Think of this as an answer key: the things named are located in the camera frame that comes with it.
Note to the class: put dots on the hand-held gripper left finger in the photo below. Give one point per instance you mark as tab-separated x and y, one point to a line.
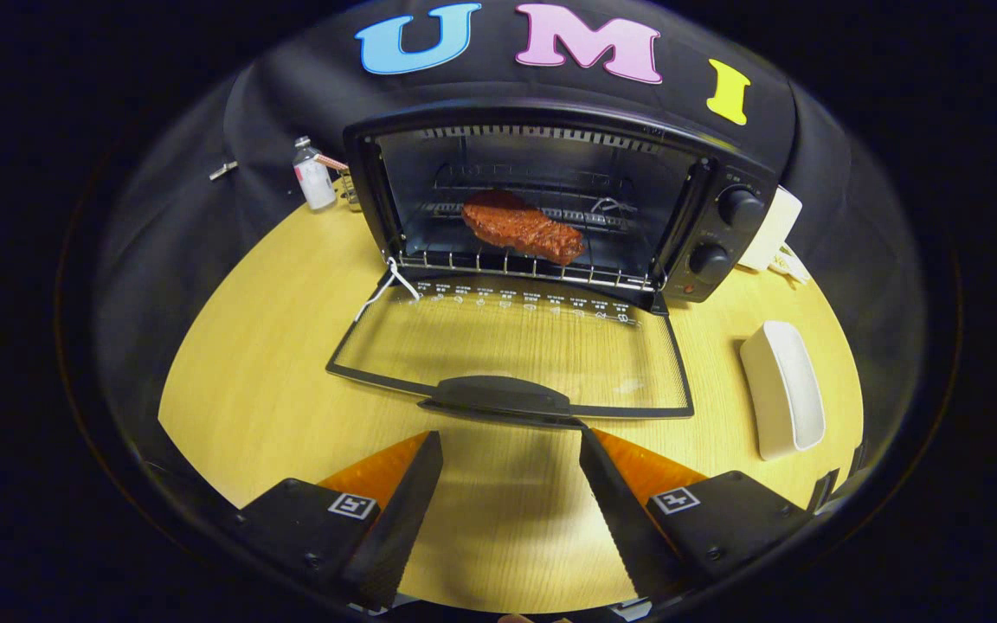
403	519

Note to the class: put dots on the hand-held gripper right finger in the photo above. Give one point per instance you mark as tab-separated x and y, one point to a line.
620	519

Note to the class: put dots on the black toaster oven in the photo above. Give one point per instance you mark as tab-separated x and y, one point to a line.
710	260

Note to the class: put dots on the red steak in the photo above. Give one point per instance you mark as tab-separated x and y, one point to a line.
520	227

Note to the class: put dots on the white rectangular tray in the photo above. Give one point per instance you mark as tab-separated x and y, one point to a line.
780	389

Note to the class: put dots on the white divided bean dish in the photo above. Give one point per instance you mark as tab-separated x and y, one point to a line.
791	266

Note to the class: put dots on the white tall slotted appliance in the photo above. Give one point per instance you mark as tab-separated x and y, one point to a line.
771	229

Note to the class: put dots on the small clear bottle pink label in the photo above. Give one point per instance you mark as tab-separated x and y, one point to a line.
317	182

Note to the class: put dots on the pink straw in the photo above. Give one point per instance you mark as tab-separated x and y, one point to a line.
331	162

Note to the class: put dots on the silver cloth clip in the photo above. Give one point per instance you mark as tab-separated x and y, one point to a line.
221	170

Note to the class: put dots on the black backdrop cloth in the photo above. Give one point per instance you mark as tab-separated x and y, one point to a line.
291	95

